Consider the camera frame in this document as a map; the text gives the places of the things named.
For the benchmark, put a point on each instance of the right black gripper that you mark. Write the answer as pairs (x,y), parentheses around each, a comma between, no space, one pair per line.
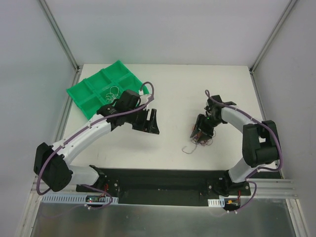
(204,125)

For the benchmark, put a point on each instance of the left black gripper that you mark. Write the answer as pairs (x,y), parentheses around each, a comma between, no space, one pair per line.
(144,120)

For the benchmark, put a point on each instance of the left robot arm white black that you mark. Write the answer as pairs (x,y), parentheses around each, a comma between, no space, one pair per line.
(53,163)

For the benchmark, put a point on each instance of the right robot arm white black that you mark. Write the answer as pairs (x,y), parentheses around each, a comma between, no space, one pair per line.
(260,144)

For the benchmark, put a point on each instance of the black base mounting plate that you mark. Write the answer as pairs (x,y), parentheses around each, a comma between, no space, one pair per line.
(168,187)

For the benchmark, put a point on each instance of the green compartment tray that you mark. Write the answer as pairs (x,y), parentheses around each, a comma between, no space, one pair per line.
(103,88)

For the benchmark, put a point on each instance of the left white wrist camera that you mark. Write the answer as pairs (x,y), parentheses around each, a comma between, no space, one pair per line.
(144,98)

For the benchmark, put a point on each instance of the right white cable duct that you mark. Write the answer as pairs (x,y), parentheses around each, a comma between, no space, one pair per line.
(216,202)

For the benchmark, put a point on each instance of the white cable duct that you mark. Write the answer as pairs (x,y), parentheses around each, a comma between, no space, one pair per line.
(78,199)
(216,202)

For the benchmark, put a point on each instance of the left white cable duct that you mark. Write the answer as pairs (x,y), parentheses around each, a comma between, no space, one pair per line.
(78,199)

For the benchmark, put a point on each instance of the left aluminium frame post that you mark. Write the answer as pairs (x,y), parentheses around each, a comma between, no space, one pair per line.
(58,33)

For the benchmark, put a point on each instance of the aluminium frame post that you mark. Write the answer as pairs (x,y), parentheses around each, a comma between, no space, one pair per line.
(58,33)
(280,22)

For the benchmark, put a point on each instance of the right aluminium frame post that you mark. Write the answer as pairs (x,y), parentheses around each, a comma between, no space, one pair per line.
(280,22)

